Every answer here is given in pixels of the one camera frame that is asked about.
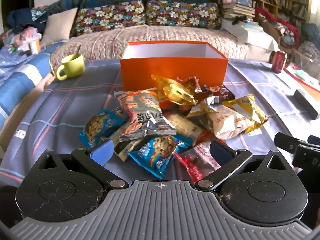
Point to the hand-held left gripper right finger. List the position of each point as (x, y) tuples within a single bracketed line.
[(221, 152)]

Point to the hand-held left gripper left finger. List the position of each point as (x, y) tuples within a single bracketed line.
[(101, 152)]

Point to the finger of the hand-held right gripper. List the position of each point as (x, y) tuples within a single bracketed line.
[(287, 142)]

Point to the black cream snack packet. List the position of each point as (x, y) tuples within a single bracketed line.
[(126, 150)]

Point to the red dark snack packet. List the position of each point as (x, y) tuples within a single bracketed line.
[(197, 161)]

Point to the blue cookie packet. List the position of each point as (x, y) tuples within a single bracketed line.
[(100, 125), (157, 152)]

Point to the orange red-tipped snack packet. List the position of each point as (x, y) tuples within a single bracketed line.
[(183, 126)]

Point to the yellow foil packet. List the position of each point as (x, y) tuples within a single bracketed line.
[(202, 107)]

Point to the yellow silver snack packet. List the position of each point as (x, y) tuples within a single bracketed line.
[(250, 107)]

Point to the orange grey crisp packet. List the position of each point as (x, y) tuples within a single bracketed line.
[(142, 110)]

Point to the brown chocolate snack packet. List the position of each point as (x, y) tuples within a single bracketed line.
[(220, 92)]

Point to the small brown cookie packet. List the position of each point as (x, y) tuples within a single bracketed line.
[(190, 85)]

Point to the golden transparent snack packet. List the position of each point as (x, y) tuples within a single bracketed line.
[(175, 91)]

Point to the orange cardboard box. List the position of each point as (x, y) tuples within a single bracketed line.
[(172, 70)]

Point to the black rectangular case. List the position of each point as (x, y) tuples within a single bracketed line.
[(306, 103)]

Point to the plaid blue blanket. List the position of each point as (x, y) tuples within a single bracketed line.
[(75, 100)]

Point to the red soda can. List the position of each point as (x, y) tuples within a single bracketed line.
[(278, 61)]

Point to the white blanket label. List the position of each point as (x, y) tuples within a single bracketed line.
[(20, 133)]

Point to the green mug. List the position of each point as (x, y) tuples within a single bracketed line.
[(72, 66)]

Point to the metal spoon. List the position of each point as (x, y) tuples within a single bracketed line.
[(78, 50)]

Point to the white box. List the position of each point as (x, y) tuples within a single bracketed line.
[(250, 35)]

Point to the red cloth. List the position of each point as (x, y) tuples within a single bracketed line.
[(275, 17)]

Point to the pink quilted sofa cover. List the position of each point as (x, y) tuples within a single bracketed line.
[(150, 33)]

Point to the beige pillow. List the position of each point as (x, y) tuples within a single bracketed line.
[(60, 27)]

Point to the floral cushion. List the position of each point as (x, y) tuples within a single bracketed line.
[(182, 15), (110, 17)]

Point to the pink crumpled cloth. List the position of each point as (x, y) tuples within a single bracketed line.
[(27, 36)]

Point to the stack of books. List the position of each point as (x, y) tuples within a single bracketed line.
[(237, 10)]

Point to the dark blue clothing pile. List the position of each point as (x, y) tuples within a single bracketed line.
[(22, 17)]

